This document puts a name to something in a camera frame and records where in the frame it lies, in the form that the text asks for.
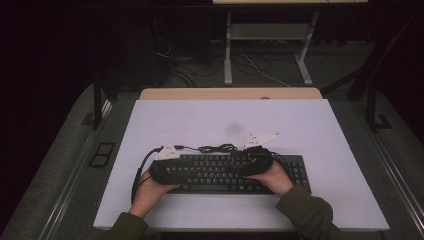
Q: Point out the aluminium rail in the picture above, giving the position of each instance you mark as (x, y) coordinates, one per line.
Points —
(396, 180)
(71, 186)

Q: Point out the person's right hand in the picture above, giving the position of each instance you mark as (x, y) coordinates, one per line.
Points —
(275, 180)

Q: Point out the black metal stand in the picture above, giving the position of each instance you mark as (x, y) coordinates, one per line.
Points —
(97, 103)
(371, 106)

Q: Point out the wooden table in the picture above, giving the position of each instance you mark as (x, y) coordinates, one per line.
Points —
(216, 93)

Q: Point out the white table board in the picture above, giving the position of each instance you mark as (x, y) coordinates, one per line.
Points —
(233, 116)

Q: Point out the black floor socket frame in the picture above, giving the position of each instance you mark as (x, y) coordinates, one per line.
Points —
(101, 154)

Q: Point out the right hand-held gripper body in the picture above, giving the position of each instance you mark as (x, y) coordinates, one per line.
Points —
(260, 161)

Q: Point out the white metal desk frame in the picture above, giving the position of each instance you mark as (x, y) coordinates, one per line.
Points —
(266, 31)

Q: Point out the person's left hand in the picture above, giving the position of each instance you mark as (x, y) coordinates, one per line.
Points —
(148, 196)

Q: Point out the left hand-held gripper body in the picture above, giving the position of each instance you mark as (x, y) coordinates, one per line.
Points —
(163, 170)

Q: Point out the black computer keyboard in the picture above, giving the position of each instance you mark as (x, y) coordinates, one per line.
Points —
(216, 171)

